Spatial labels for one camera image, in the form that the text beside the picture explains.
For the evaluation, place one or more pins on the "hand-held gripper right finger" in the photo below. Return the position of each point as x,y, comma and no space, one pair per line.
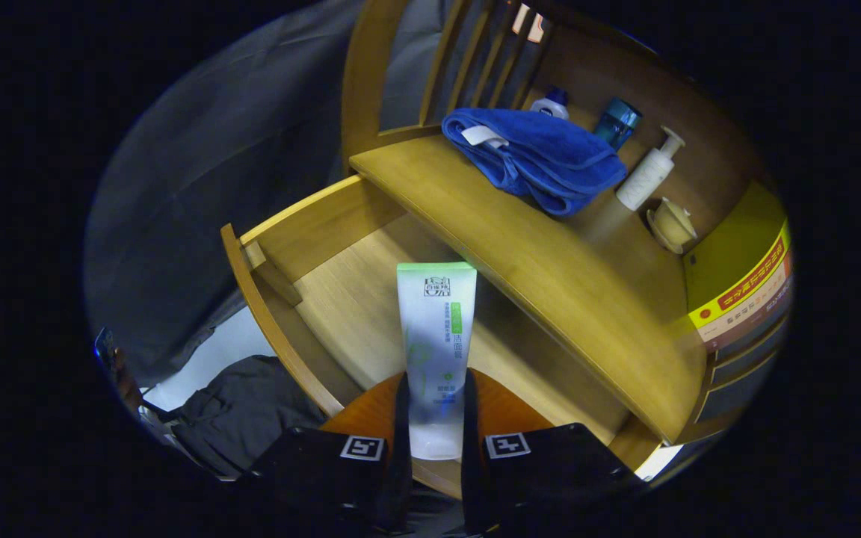
469,463

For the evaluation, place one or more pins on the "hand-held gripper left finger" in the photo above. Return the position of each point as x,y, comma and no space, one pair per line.
400,456

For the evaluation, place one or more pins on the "white and green tube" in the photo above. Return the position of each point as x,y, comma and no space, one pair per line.
434,336

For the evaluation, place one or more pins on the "wooden drawer with black knob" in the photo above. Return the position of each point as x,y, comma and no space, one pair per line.
341,299

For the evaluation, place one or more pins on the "wooden countertop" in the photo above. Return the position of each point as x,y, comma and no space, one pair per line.
550,261

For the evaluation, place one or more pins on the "wooden cabinet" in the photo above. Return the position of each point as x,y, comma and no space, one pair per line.
359,75

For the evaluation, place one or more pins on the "person's gray clothing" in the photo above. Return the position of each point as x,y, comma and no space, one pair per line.
244,411

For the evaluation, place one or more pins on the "beige lidded teacup with saucer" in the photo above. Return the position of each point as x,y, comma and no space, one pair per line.
673,224

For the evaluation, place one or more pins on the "blue folded towel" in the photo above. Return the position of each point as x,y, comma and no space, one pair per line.
550,157

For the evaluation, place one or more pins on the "brown book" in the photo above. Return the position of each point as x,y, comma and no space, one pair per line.
759,323

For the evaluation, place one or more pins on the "orange and white book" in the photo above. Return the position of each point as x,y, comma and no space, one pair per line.
759,302

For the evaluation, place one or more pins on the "white pump bottle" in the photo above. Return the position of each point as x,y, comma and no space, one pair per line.
643,179

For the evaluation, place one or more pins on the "thick yellow book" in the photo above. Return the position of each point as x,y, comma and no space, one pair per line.
729,254

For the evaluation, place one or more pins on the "black backdrop cloth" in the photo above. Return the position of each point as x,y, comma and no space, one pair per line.
214,164

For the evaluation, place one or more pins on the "small white blue-capped bottle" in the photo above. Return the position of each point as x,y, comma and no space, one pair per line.
550,108

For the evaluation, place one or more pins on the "teal bottle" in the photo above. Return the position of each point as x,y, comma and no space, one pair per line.
616,123

